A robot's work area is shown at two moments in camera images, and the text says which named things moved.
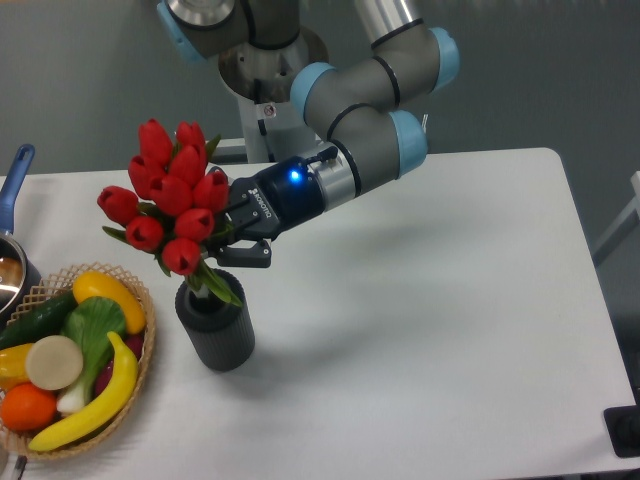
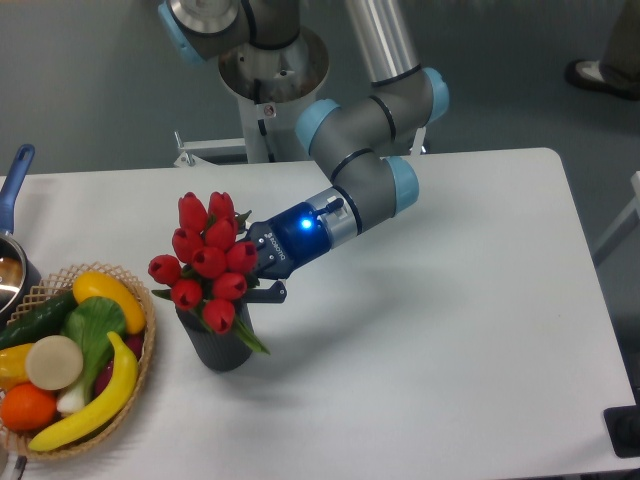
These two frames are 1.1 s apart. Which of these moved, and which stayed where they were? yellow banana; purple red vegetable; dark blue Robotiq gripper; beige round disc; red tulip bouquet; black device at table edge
Moved: dark blue Robotiq gripper; red tulip bouquet
Stayed: black device at table edge; yellow banana; beige round disc; purple red vegetable
